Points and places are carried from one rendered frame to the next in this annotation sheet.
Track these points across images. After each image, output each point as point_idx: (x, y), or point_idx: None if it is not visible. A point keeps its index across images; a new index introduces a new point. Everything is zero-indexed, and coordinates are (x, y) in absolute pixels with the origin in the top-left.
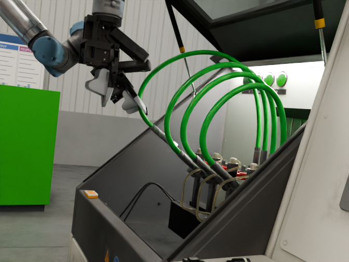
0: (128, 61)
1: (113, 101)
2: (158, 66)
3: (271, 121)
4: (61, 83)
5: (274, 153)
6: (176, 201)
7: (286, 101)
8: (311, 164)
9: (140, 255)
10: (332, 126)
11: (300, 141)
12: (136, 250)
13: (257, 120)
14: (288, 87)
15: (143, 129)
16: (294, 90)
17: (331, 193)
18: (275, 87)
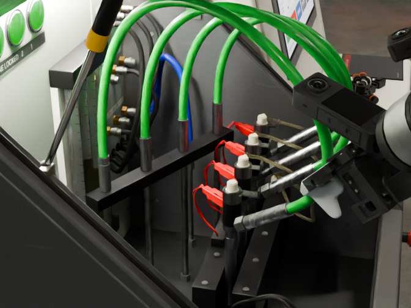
0: (361, 96)
1: (367, 217)
2: (301, 75)
3: (189, 73)
4: None
5: (277, 80)
6: (250, 290)
7: (48, 53)
8: (274, 68)
9: (401, 228)
10: (268, 25)
11: (265, 55)
12: (400, 234)
13: (107, 107)
14: (45, 25)
15: None
16: (54, 25)
17: (284, 77)
18: (26, 38)
